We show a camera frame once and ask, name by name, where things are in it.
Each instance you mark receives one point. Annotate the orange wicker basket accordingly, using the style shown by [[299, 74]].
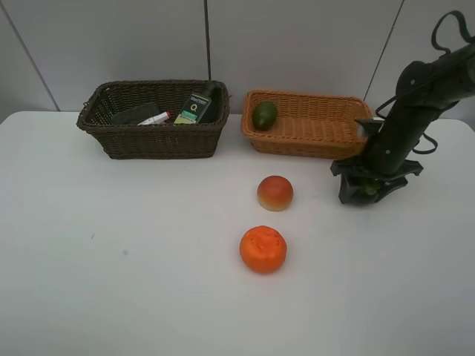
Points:
[[307, 125]]

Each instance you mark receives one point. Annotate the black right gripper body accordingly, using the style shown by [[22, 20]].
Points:
[[383, 161]]

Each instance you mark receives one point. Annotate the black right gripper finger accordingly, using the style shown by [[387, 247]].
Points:
[[389, 187], [351, 191]]

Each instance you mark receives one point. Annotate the red orange peach fruit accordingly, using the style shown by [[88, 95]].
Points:
[[275, 193]]

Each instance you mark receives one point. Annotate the orange tangerine fruit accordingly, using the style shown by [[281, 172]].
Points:
[[263, 249]]

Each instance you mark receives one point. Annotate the white marker pink cap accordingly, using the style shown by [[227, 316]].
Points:
[[157, 119]]

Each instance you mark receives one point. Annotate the dark brown wicker basket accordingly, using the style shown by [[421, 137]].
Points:
[[165, 141]]

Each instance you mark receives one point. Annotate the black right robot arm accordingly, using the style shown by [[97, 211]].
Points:
[[424, 92]]

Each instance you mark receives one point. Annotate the green avocado fruit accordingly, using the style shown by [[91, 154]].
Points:
[[264, 115]]

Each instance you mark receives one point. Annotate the black rectangular bottle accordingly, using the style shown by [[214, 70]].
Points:
[[200, 107]]

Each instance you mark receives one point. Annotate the black whiteboard eraser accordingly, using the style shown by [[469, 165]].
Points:
[[136, 115]]

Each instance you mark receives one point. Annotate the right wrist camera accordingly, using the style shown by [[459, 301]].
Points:
[[369, 127]]

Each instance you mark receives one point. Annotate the dark mangosteen fruit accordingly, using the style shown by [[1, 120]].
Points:
[[369, 191]]

